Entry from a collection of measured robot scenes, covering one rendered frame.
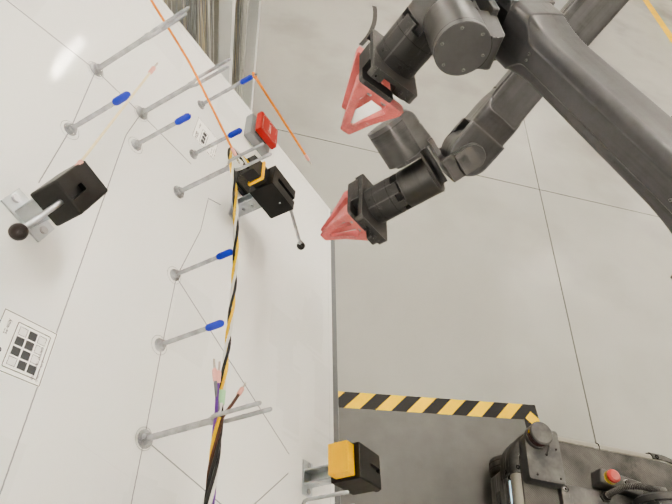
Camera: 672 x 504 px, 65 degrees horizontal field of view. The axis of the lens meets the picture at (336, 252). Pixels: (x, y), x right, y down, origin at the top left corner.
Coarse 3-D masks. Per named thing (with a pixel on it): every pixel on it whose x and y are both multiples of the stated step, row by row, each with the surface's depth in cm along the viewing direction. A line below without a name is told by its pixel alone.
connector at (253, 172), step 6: (252, 156) 74; (258, 162) 74; (246, 168) 73; (252, 168) 72; (258, 168) 74; (246, 174) 73; (252, 174) 73; (258, 174) 73; (252, 180) 74; (264, 180) 74; (258, 186) 75
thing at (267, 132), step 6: (258, 114) 93; (264, 114) 93; (258, 120) 92; (264, 120) 92; (258, 126) 90; (264, 126) 91; (270, 126) 94; (258, 132) 91; (264, 132) 91; (270, 132) 93; (276, 132) 95; (264, 138) 92; (270, 138) 92; (276, 138) 94; (270, 144) 93; (276, 144) 94
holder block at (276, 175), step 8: (272, 168) 76; (272, 176) 74; (280, 176) 77; (264, 184) 74; (272, 184) 74; (280, 184) 76; (288, 184) 78; (256, 192) 75; (264, 192) 75; (272, 192) 75; (280, 192) 75; (288, 192) 78; (256, 200) 76; (264, 200) 76; (272, 200) 76; (280, 200) 76; (288, 200) 76; (264, 208) 77; (272, 208) 77; (280, 208) 77; (288, 208) 77; (272, 216) 78
